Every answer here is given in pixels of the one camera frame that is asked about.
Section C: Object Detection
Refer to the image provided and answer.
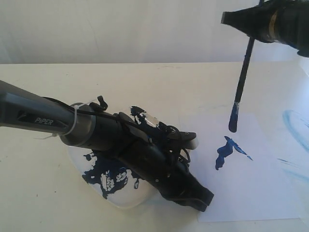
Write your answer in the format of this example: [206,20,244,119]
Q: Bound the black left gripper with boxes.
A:
[117,141,214,212]

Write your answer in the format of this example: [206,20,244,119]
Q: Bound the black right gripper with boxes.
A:
[221,0,309,58]

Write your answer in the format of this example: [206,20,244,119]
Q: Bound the black paintbrush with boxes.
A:
[228,0,264,133]

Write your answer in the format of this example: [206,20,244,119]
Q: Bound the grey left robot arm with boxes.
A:
[0,82,214,211]

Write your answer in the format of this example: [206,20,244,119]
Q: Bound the white paper sheet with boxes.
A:
[181,114,300,222]

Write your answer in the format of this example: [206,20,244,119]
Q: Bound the white square paint plate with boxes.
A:
[66,104,200,209]

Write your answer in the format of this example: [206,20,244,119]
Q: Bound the white zip tie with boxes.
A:
[33,100,97,141]

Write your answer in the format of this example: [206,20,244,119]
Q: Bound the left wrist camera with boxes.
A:
[167,131,198,150]

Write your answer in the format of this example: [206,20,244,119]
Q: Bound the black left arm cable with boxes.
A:
[43,96,191,177]

